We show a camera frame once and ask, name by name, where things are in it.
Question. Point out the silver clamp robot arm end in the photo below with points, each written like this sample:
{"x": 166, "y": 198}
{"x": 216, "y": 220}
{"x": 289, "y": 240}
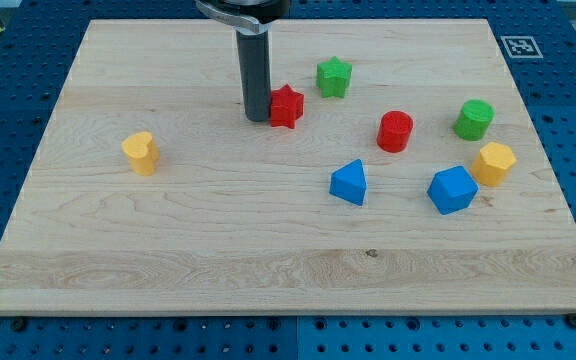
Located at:
{"x": 249, "y": 17}

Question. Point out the red star block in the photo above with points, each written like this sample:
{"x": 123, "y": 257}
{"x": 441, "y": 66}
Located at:
{"x": 287, "y": 106}

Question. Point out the green star block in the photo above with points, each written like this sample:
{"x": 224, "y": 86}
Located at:
{"x": 333, "y": 77}

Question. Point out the yellow heart block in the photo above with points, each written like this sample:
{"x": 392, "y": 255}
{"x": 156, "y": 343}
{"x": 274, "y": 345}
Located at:
{"x": 141, "y": 152}

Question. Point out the blue triangle block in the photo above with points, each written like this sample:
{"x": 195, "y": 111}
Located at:
{"x": 349, "y": 183}

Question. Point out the red cylinder block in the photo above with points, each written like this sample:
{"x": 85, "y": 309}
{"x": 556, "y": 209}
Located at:
{"x": 394, "y": 131}

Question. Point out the light wooden board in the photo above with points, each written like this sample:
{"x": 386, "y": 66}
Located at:
{"x": 238, "y": 219}

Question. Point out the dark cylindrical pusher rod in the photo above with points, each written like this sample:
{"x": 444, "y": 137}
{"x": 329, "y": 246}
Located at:
{"x": 253, "y": 55}

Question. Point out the blue pentagon block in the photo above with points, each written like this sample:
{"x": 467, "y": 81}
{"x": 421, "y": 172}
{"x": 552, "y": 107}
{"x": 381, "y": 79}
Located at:
{"x": 452, "y": 190}

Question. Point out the green cylinder block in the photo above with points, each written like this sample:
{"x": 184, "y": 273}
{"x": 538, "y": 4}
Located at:
{"x": 474, "y": 119}

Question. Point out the yellow hexagon block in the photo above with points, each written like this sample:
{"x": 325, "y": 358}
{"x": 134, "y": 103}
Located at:
{"x": 493, "y": 164}

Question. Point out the white fiducial marker tag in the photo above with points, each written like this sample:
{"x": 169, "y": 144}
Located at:
{"x": 521, "y": 47}

